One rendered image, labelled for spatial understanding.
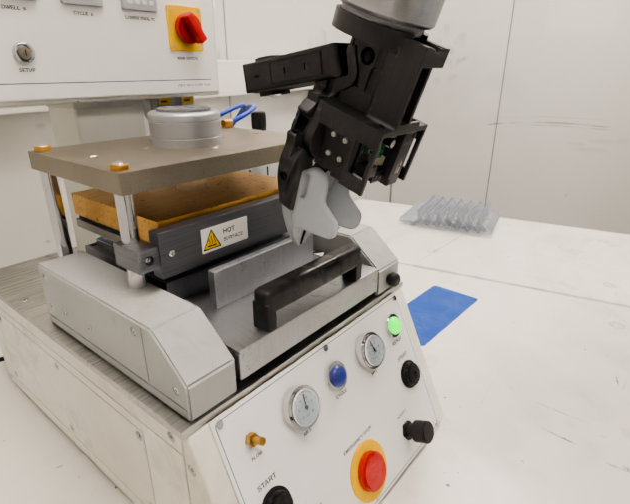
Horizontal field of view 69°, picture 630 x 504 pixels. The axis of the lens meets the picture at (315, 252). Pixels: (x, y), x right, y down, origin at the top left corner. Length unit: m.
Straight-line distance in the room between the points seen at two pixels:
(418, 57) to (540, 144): 2.55
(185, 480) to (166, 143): 0.33
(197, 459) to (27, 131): 0.83
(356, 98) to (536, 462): 0.48
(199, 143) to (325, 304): 0.22
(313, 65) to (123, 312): 0.25
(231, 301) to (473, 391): 0.41
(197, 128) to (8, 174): 0.62
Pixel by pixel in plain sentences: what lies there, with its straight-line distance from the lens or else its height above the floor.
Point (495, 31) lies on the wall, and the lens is 2.88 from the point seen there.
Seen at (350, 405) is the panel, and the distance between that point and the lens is 0.52.
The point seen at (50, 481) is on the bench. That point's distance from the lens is 0.66.
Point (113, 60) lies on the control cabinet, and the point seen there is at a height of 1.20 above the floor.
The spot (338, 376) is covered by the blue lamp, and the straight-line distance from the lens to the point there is 0.49.
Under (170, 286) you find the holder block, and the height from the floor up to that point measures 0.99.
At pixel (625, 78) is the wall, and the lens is 2.86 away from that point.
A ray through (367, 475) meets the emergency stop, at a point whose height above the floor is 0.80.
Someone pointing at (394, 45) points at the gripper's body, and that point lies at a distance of 0.35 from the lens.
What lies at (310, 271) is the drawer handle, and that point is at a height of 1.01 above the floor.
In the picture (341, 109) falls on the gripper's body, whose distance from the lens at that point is 0.36.
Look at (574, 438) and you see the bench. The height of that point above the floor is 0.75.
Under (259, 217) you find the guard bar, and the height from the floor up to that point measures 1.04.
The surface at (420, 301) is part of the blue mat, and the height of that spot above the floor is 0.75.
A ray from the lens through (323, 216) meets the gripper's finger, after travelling 0.40.
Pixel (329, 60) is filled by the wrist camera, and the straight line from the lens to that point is 0.38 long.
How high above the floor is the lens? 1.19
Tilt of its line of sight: 22 degrees down
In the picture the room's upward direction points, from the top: straight up
